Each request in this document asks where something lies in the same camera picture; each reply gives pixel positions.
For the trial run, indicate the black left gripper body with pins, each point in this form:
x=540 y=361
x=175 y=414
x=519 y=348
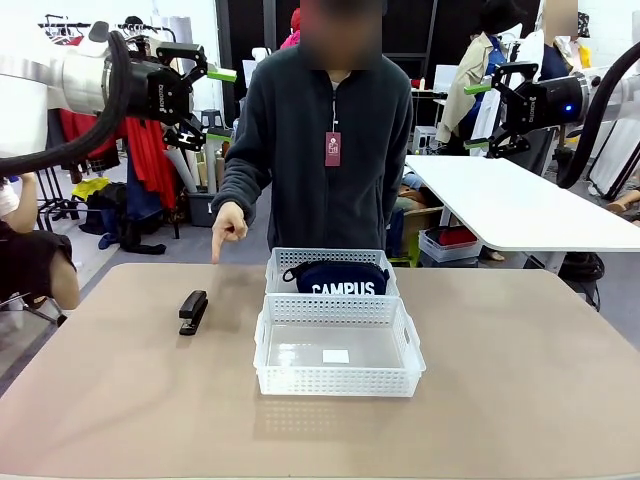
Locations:
x=160 y=95

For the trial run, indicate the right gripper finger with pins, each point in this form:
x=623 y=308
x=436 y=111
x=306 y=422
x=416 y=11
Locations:
x=520 y=65
x=510 y=142

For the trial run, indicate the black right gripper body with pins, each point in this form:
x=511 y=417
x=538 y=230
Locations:
x=537 y=105

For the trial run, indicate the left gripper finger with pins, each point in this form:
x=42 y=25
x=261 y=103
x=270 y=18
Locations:
x=187 y=137
x=202 y=60

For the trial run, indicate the navy Campus pouch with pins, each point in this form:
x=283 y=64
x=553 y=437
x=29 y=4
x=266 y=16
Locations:
x=340 y=277

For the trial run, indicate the person's right forearm dark sleeve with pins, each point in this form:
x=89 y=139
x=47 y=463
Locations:
x=240 y=185

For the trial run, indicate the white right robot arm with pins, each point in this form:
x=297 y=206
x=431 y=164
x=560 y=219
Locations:
x=620 y=100

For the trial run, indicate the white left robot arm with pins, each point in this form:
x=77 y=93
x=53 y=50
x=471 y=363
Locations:
x=50 y=85

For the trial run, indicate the person's left forearm dark sleeve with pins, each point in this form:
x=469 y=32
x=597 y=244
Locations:
x=397 y=170

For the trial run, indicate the person's right hand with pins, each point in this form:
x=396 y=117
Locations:
x=229 y=225

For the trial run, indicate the dark plastic stool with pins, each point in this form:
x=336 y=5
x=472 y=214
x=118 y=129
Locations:
x=212 y=120

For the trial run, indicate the standing person in dark top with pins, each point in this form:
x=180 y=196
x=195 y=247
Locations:
x=552 y=65

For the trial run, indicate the brown cardboard tubes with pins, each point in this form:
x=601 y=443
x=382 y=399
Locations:
x=212 y=170

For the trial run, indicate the red hanging garment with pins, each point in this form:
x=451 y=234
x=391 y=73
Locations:
x=145 y=160

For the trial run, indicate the person in beige coat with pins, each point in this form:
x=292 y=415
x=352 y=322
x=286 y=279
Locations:
x=470 y=75

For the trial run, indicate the white table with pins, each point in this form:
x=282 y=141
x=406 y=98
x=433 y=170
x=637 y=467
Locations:
x=500 y=200

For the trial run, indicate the grey storage bin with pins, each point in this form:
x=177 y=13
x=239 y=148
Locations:
x=200 y=210

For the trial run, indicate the white reflector panel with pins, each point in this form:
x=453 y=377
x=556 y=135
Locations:
x=620 y=160

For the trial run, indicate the black clothes pile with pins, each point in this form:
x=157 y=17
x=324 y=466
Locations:
x=110 y=205

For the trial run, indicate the yellow cloth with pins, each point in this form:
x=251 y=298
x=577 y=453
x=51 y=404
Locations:
x=90 y=189

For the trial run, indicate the red cloth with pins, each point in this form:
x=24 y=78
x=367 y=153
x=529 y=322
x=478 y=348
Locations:
x=452 y=239

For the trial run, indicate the brown cardboard box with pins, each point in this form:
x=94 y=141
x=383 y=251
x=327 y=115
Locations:
x=420 y=222

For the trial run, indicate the white plastic crate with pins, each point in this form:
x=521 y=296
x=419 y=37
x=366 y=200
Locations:
x=440 y=253

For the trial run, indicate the person in dark fleece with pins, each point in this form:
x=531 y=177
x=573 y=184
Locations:
x=310 y=190

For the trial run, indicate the green plastic crate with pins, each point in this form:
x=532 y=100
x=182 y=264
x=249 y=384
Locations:
x=414 y=250

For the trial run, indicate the maroon hang tag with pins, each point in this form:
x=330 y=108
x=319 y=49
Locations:
x=332 y=150

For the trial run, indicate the black clothing rack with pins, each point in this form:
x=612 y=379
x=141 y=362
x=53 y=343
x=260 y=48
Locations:
x=50 y=200

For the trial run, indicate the white perforated plastic basket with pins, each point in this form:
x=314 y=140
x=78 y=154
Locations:
x=340 y=380
x=277 y=267

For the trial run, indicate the black stapler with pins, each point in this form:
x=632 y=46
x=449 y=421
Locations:
x=192 y=310

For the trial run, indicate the seated person in black skirt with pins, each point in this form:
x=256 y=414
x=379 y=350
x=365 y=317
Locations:
x=30 y=250

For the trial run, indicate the black chair base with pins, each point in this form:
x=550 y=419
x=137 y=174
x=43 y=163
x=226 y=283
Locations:
x=45 y=312

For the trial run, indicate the white paper sticker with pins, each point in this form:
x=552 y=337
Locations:
x=336 y=356

